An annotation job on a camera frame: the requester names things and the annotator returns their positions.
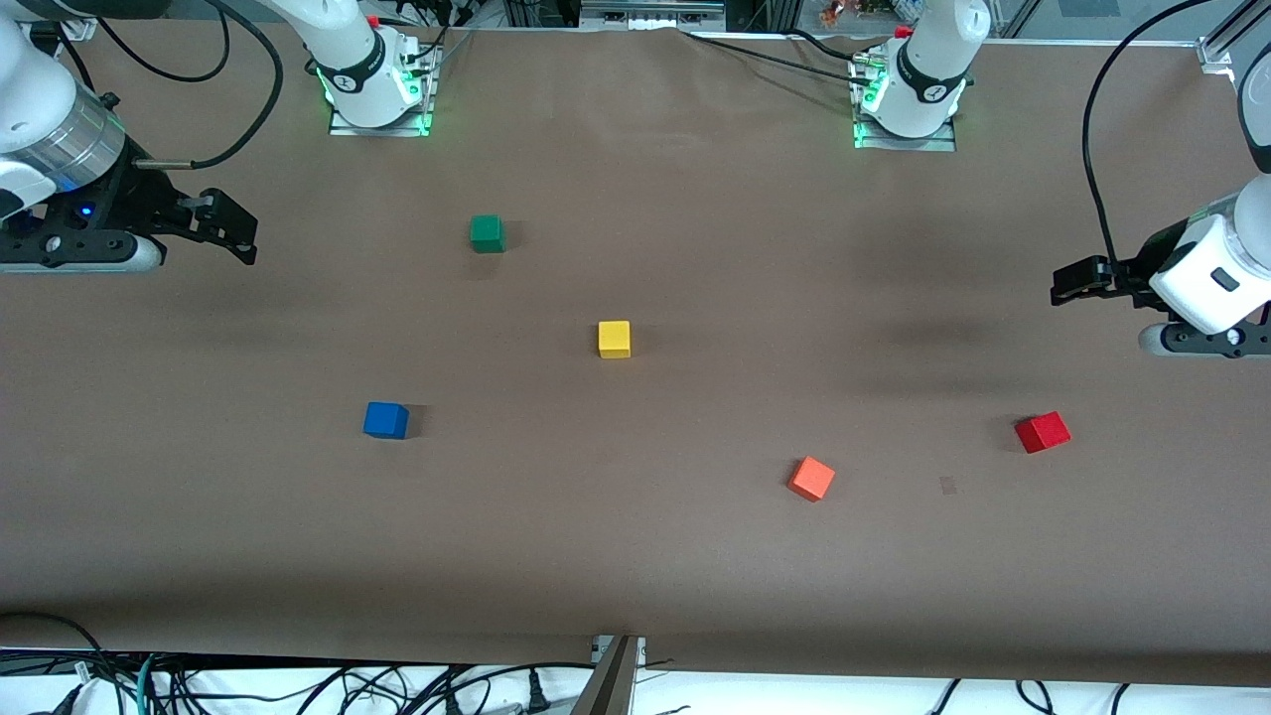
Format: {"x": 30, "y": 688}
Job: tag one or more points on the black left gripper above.
{"x": 1129, "y": 275}

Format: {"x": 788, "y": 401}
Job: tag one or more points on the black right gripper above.
{"x": 134, "y": 202}

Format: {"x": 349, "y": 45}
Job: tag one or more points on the red wooden block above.
{"x": 1043, "y": 432}

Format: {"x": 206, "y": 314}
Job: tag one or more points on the blue wooden block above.
{"x": 384, "y": 420}

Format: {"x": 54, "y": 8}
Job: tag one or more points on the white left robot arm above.
{"x": 933, "y": 60}

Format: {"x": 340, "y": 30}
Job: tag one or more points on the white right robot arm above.
{"x": 353, "y": 50}

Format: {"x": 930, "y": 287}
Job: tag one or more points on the green wooden block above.
{"x": 486, "y": 234}

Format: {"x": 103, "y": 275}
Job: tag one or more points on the orange wooden block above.
{"x": 811, "y": 479}

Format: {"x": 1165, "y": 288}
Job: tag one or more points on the yellow wooden block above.
{"x": 614, "y": 338}

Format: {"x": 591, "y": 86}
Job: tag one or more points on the brown paper table cover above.
{"x": 635, "y": 546}

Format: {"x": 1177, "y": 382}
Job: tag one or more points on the black power plug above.
{"x": 538, "y": 695}

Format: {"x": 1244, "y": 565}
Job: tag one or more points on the dark metal beam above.
{"x": 611, "y": 690}

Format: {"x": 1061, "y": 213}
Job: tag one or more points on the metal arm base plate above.
{"x": 343, "y": 127}
{"x": 938, "y": 145}

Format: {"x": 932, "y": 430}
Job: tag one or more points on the aluminium frame corner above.
{"x": 77, "y": 30}

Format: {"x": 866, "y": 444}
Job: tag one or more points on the aluminium frame profile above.
{"x": 1216, "y": 52}

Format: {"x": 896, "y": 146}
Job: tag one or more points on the aluminium rail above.
{"x": 650, "y": 15}

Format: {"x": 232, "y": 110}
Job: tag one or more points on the small metal bracket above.
{"x": 599, "y": 650}

